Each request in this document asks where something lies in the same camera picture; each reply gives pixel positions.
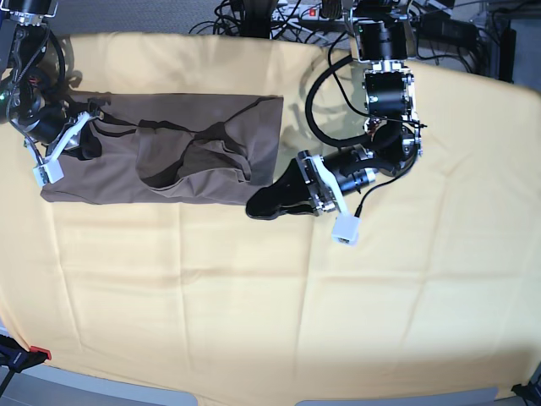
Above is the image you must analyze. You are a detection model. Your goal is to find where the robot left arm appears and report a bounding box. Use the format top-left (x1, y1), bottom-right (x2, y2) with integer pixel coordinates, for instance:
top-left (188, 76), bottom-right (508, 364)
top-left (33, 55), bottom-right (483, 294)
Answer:
top-left (246, 1), bottom-right (423, 222)

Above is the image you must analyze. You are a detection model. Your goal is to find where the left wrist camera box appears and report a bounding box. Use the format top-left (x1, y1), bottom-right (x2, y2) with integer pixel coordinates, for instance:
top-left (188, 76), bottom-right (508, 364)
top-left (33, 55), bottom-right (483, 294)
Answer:
top-left (331, 213), bottom-right (361, 245)

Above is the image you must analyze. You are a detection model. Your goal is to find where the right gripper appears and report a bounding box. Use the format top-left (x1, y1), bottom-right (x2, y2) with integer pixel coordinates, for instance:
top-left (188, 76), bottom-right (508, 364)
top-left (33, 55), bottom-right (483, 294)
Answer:
top-left (10, 92), bottom-right (112, 161)

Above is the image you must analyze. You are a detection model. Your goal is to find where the black center stand post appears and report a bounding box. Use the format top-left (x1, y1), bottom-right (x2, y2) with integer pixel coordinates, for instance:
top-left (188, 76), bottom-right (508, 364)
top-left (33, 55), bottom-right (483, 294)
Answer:
top-left (240, 0), bottom-right (278, 39)

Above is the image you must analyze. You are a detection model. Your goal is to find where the white power strip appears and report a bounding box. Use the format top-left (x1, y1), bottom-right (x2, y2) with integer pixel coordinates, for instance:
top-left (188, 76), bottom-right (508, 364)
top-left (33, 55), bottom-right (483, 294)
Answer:
top-left (271, 1), bottom-right (344, 25)

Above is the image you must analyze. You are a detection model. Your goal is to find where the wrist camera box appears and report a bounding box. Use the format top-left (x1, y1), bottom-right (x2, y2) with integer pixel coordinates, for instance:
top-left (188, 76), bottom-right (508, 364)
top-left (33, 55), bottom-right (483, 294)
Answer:
top-left (331, 213), bottom-right (361, 245)
top-left (33, 160), bottom-right (64, 187)

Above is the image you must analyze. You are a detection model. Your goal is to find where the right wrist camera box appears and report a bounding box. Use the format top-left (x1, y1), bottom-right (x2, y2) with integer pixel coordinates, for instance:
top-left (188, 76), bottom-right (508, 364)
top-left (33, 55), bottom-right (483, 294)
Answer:
top-left (33, 160), bottom-right (64, 187)

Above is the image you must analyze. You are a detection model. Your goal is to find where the blue clamp with red tip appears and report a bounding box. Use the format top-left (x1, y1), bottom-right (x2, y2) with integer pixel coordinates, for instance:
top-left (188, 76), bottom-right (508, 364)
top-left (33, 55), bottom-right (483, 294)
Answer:
top-left (0, 335), bottom-right (52, 373)

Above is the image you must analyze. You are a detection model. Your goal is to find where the black clamp at right corner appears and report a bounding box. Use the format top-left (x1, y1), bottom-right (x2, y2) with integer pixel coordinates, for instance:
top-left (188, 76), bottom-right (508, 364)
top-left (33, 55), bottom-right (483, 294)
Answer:
top-left (511, 381), bottom-right (541, 406)

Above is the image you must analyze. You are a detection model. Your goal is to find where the black table leg post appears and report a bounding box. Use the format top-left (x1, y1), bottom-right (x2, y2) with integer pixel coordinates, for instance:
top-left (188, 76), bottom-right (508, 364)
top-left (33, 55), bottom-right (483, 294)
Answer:
top-left (499, 25), bottom-right (516, 83)

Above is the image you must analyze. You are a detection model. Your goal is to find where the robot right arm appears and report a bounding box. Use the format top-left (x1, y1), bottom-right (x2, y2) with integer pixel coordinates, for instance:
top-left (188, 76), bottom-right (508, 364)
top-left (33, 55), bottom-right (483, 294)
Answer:
top-left (1, 1), bottom-right (104, 164)

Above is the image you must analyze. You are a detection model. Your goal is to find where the brown T-shirt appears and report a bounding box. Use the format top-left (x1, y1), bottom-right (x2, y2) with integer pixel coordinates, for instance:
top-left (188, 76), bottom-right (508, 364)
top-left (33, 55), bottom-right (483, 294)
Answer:
top-left (41, 92), bottom-right (284, 206)

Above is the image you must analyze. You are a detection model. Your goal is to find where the yellow table cloth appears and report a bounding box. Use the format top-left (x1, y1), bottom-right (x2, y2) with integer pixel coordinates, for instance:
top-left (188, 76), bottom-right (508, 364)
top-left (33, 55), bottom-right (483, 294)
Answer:
top-left (0, 30), bottom-right (541, 401)

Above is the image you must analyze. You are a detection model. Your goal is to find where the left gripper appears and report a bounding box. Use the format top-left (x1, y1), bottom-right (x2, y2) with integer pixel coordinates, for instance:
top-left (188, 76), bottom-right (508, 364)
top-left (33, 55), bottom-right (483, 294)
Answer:
top-left (245, 147), bottom-right (379, 221)

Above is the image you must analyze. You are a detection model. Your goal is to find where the black power adapter box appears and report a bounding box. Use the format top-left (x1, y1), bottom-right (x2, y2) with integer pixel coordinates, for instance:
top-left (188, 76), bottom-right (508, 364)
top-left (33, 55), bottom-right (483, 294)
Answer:
top-left (415, 14), bottom-right (478, 47)

